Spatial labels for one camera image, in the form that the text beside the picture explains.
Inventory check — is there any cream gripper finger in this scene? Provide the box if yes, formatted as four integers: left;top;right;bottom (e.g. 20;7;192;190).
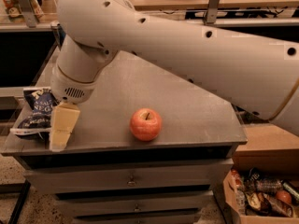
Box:
50;102;80;152

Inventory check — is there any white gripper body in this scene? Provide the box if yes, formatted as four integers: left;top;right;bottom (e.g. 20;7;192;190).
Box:
50;65;95;104

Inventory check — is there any blue chip bag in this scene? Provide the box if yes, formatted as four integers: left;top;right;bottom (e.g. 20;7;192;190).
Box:
10;87;58;140

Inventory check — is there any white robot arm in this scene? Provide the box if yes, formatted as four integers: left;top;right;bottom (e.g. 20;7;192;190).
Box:
50;0;299;135

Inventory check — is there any red apple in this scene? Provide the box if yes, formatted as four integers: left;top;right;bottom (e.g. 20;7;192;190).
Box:
129;108;162;142

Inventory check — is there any colourful snack bag background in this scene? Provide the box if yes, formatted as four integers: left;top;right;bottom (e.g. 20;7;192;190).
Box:
0;0;45;24

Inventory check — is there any blue silver energy drink can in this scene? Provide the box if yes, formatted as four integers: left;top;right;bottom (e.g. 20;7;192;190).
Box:
50;21;65;49

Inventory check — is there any grey drawer cabinet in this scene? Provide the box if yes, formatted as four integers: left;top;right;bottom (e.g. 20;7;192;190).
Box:
2;52;247;224

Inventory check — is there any top drawer metal knob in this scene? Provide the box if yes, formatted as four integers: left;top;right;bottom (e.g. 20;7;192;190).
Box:
127;175;136;187

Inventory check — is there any drawer metal knob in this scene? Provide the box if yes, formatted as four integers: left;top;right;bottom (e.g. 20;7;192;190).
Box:
134;204;141;212
127;175;136;187

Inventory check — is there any cardboard box of snacks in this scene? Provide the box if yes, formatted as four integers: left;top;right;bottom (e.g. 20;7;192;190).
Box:
223;168;299;224

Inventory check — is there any left metal railing post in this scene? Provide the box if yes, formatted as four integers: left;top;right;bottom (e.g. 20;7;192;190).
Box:
18;0;38;28

